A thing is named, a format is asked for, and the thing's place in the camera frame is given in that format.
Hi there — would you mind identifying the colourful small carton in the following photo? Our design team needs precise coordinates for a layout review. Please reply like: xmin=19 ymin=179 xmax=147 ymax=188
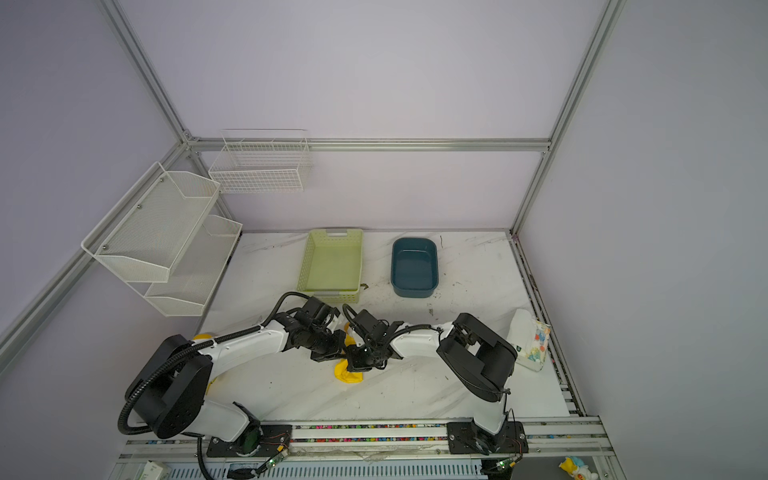
xmin=507 ymin=309 xmax=551 ymax=372

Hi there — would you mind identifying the yellow paper napkin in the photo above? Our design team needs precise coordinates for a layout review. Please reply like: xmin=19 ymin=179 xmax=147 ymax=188
xmin=334 ymin=323 xmax=364 ymax=384

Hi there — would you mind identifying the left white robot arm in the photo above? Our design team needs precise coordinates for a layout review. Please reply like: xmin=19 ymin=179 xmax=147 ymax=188
xmin=117 ymin=292 xmax=345 ymax=443

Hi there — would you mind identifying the aluminium cage frame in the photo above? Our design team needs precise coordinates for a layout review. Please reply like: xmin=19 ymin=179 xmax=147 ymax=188
xmin=1 ymin=1 xmax=625 ymax=378

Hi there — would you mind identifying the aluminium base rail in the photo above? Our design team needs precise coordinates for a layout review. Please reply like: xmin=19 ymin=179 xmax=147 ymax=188
xmin=107 ymin=415 xmax=625 ymax=480

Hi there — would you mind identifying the left black corrugated cable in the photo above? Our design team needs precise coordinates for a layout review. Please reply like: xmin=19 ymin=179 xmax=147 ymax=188
xmin=116 ymin=290 xmax=313 ymax=480

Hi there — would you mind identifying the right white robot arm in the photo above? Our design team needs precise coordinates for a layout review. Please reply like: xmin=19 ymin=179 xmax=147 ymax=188
xmin=342 ymin=305 xmax=527 ymax=455

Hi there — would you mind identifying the white two-tier mesh shelf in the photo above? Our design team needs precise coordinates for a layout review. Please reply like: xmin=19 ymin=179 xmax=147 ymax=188
xmin=81 ymin=163 xmax=242 ymax=317

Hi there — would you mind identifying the teal plastic tray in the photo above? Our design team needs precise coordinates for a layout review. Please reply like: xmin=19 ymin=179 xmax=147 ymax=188
xmin=390 ymin=237 xmax=439 ymax=299

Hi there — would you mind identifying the light green plastic basket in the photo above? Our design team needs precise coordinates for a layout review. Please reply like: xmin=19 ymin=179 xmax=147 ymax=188
xmin=296 ymin=229 xmax=364 ymax=305

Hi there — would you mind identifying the white wire wall basket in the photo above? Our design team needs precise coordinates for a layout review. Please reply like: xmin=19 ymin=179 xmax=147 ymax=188
xmin=208 ymin=129 xmax=313 ymax=194

